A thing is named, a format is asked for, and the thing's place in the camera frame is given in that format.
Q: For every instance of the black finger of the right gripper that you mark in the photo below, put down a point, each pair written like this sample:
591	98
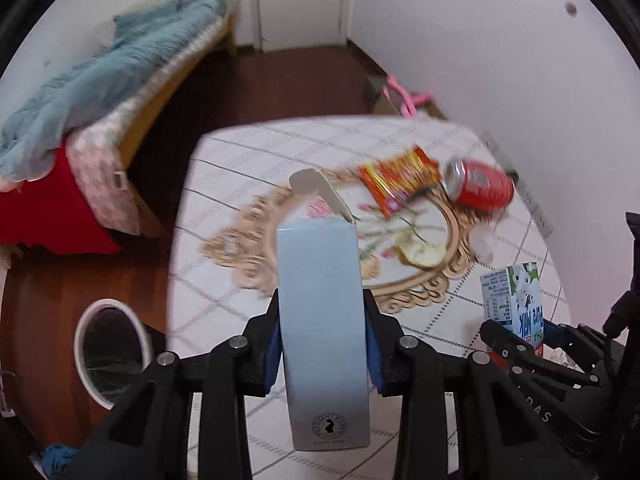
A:
582	344

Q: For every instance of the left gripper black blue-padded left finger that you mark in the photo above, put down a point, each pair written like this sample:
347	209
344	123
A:
147	433

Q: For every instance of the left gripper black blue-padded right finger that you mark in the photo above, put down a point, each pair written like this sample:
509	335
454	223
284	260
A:
461	418

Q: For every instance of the blue white milk carton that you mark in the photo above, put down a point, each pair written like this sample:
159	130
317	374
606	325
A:
512	298

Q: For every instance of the red soda can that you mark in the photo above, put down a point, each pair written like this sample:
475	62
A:
474	184

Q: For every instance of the light blue carton box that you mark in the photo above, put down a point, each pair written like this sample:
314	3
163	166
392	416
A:
323	324

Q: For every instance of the orange snack wrapper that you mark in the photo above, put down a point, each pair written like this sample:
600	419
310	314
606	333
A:
393	182

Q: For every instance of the white round trash bin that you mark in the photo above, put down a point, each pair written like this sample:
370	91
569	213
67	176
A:
111	347

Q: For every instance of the blue jacket pile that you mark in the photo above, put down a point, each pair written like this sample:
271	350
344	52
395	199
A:
55	458

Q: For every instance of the white checked tablecloth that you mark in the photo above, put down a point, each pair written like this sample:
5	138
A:
222	269

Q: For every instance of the red bed sheet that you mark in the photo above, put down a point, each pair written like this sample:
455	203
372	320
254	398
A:
52	212

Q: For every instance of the pink checked mattress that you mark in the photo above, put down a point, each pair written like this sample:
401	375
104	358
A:
100	154

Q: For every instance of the pink toy scooter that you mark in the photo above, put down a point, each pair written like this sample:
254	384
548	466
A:
405	102

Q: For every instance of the light blue blanket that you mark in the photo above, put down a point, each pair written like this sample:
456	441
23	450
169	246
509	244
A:
144	41

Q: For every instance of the white door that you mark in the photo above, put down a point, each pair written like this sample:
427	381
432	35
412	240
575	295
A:
296	24

